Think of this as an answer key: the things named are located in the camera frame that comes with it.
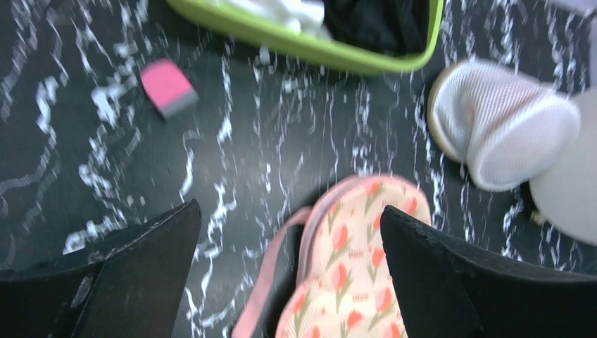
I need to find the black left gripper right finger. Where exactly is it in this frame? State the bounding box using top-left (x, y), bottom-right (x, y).
top-left (380, 206), bottom-right (596, 337)

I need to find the small pink block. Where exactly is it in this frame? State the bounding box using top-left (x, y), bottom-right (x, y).
top-left (140, 58), bottom-right (199, 120)

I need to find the black bra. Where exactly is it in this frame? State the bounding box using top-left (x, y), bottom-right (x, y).
top-left (324, 0), bottom-right (430, 56)

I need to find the white crumpled garment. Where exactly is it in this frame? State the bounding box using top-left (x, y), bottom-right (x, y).
top-left (211, 1), bottom-right (332, 40)

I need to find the green plastic basin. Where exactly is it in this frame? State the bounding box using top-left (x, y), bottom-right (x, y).
top-left (167, 1), bottom-right (444, 76)

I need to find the white mesh laundry bag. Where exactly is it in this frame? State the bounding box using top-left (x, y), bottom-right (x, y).
top-left (427, 59), bottom-right (581, 192)

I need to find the white cylindrical drum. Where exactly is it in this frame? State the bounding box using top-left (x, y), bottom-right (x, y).
top-left (529, 87), bottom-right (596, 246)

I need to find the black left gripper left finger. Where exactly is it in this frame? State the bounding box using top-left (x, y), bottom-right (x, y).
top-left (1, 201), bottom-right (201, 337)

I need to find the floral mesh laundry bag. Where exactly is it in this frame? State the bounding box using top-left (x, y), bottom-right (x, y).
top-left (231, 175), bottom-right (431, 337)

